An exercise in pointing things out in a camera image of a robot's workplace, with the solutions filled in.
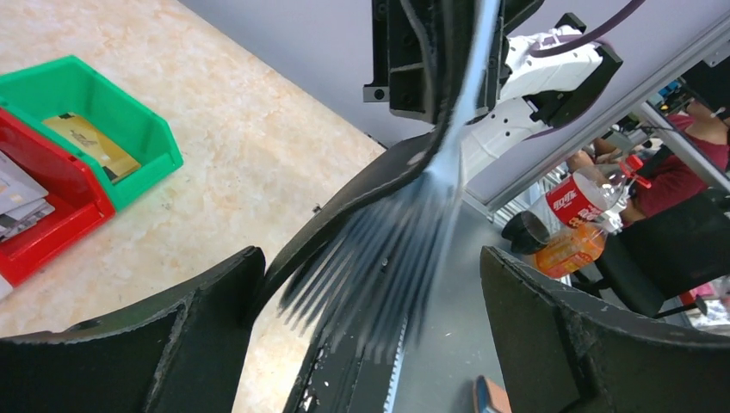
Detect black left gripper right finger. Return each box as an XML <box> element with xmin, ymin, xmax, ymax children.
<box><xmin>479</xmin><ymin>246</ymin><xmax>729</xmax><ymax>412</ymax></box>

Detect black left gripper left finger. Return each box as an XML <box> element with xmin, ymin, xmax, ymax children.
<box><xmin>1</xmin><ymin>247</ymin><xmax>265</xmax><ymax>412</ymax></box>

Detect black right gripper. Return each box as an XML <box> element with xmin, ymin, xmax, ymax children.
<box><xmin>362</xmin><ymin>1</ymin><xmax>542</xmax><ymax>123</ymax></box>

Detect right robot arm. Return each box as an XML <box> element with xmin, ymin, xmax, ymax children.
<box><xmin>363</xmin><ymin>1</ymin><xmax>622</xmax><ymax>179</ymax></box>

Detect gold VIP card stack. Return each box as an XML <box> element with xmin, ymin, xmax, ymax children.
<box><xmin>43</xmin><ymin>112</ymin><xmax>141</xmax><ymax>183</ymax></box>

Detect silver VIP card stack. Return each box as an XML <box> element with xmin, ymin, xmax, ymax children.
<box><xmin>1</xmin><ymin>152</ymin><xmax>55</xmax><ymax>242</ymax></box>

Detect orange drink bottle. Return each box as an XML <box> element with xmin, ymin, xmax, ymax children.
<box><xmin>528</xmin><ymin>223</ymin><xmax>613</xmax><ymax>279</ymax></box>

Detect black office chair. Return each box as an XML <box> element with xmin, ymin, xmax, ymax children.
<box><xmin>572</xmin><ymin>188</ymin><xmax>729</xmax><ymax>318</ymax></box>

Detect clear cola bottle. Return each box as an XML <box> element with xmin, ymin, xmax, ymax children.
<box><xmin>501</xmin><ymin>155</ymin><xmax>649</xmax><ymax>255</ymax></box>

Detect red plastic bin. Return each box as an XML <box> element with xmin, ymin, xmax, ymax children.
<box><xmin>1</xmin><ymin>109</ymin><xmax>116</xmax><ymax>287</ymax></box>

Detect person in red shirt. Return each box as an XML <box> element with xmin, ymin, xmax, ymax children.
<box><xmin>566</xmin><ymin>99</ymin><xmax>729</xmax><ymax>227</ymax></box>

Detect green plastic bin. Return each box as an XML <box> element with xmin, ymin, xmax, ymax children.
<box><xmin>1</xmin><ymin>55</ymin><xmax>183</xmax><ymax>212</ymax></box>

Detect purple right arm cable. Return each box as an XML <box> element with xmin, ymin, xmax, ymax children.
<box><xmin>527</xmin><ymin>0</ymin><xmax>648</xmax><ymax>59</ymax></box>

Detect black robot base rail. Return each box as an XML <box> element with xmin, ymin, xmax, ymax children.
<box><xmin>283</xmin><ymin>323</ymin><xmax>407</xmax><ymax>413</ymax></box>

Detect grey aluminium frame rail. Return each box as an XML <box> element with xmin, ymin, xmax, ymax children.
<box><xmin>464</xmin><ymin>20</ymin><xmax>729</xmax><ymax>215</ymax></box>

